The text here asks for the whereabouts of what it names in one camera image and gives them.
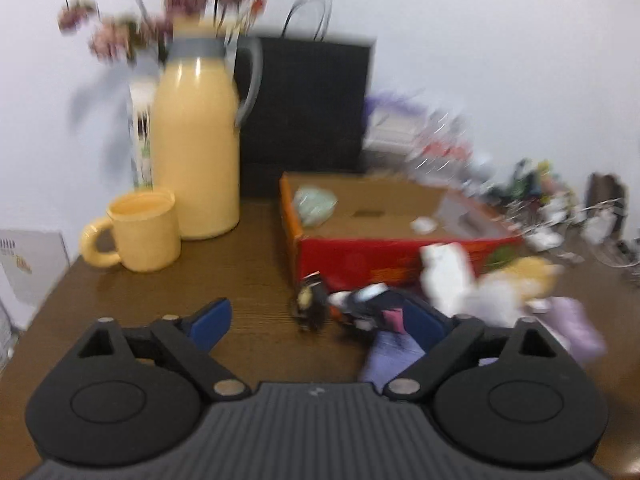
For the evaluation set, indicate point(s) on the navy blue cloth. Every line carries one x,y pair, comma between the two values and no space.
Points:
390,354

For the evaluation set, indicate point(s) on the small dark figurine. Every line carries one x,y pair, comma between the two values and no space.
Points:
310,303

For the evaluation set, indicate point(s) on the yellow mug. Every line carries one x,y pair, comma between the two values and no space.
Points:
140,231

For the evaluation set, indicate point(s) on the green bubble wrap pouch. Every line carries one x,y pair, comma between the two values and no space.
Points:
314,205

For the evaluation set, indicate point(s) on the white yellow plush toy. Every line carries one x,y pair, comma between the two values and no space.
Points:
498,298

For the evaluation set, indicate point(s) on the white paper stack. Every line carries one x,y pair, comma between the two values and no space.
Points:
32,262

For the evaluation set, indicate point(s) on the purple white tissue pack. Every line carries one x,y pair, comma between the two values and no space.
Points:
393,120

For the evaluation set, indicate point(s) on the purple cloth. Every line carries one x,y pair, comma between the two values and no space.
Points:
567,317

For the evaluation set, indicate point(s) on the yellow thermos jug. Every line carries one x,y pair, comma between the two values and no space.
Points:
196,119

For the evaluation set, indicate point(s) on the white carton vase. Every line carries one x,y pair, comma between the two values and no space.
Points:
141,97

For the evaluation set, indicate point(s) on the black paper bag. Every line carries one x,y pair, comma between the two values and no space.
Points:
309,113

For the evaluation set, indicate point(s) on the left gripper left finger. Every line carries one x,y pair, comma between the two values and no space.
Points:
121,396

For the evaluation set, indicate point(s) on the water bottle pack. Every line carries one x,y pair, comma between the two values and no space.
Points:
442,155

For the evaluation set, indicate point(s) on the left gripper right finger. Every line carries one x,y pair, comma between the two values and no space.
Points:
508,397

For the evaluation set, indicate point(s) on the red orange cardboard box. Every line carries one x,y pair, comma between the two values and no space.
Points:
379,225

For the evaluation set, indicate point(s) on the brown wallet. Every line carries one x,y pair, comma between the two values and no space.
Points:
607,188

